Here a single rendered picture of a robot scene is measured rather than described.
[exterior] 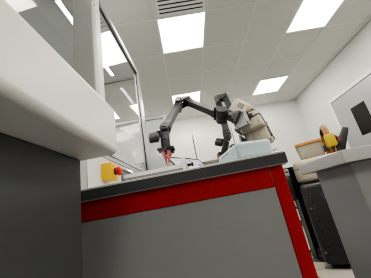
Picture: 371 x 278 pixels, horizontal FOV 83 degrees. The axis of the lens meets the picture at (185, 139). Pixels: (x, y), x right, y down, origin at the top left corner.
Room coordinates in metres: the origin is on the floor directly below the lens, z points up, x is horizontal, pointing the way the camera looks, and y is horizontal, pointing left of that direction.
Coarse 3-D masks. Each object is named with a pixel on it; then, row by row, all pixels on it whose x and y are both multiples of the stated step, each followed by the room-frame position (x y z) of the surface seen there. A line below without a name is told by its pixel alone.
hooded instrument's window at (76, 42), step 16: (16, 0) 0.17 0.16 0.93; (32, 0) 0.19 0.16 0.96; (48, 0) 0.22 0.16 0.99; (64, 0) 0.25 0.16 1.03; (80, 0) 0.30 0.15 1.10; (32, 16) 0.19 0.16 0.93; (48, 16) 0.22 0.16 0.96; (64, 16) 0.25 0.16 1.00; (80, 16) 0.30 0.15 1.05; (48, 32) 0.22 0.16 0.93; (64, 32) 0.25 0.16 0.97; (80, 32) 0.30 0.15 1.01; (96, 32) 0.36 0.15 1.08; (64, 48) 0.25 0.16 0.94; (80, 48) 0.30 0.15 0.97; (96, 48) 0.36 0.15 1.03; (80, 64) 0.30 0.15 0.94; (96, 64) 0.36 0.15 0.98; (96, 80) 0.35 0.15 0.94
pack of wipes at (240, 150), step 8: (240, 144) 0.50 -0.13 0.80; (248, 144) 0.50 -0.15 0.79; (256, 144) 0.50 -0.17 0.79; (264, 144) 0.51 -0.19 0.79; (232, 152) 0.52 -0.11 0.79; (240, 152) 0.50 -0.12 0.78; (248, 152) 0.50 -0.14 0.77; (256, 152) 0.50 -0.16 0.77; (264, 152) 0.51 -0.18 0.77; (224, 160) 0.59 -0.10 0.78
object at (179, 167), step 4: (180, 164) 1.08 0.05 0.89; (160, 168) 1.09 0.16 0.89; (164, 168) 1.09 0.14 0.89; (168, 168) 1.08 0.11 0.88; (172, 168) 1.08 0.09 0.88; (176, 168) 1.08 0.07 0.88; (180, 168) 1.08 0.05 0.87; (140, 172) 1.09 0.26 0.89; (144, 172) 1.09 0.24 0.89; (148, 172) 1.09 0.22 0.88; (152, 172) 1.09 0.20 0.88; (156, 172) 1.09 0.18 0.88; (160, 172) 1.08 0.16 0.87; (164, 172) 1.08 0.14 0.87; (168, 172) 1.08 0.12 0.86; (124, 176) 1.09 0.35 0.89; (128, 176) 1.09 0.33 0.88; (132, 176) 1.09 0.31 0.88; (136, 176) 1.09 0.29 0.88; (140, 176) 1.09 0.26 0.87; (144, 176) 1.09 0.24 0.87; (148, 176) 1.09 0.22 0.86; (124, 180) 1.09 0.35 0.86
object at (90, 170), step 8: (88, 160) 0.76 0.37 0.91; (96, 160) 0.82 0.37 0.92; (104, 160) 0.89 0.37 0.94; (80, 168) 0.75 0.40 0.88; (88, 168) 0.76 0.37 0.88; (96, 168) 0.82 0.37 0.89; (88, 176) 0.76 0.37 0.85; (96, 176) 0.81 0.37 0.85; (120, 176) 1.07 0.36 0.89; (88, 184) 0.76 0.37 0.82; (96, 184) 0.81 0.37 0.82; (104, 184) 0.88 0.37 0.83
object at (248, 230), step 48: (96, 192) 0.49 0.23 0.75; (144, 192) 0.50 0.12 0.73; (192, 192) 0.50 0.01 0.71; (240, 192) 0.49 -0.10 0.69; (288, 192) 0.49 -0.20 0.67; (96, 240) 0.51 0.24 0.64; (144, 240) 0.50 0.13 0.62; (192, 240) 0.50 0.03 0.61; (240, 240) 0.49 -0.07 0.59; (288, 240) 0.49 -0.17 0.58
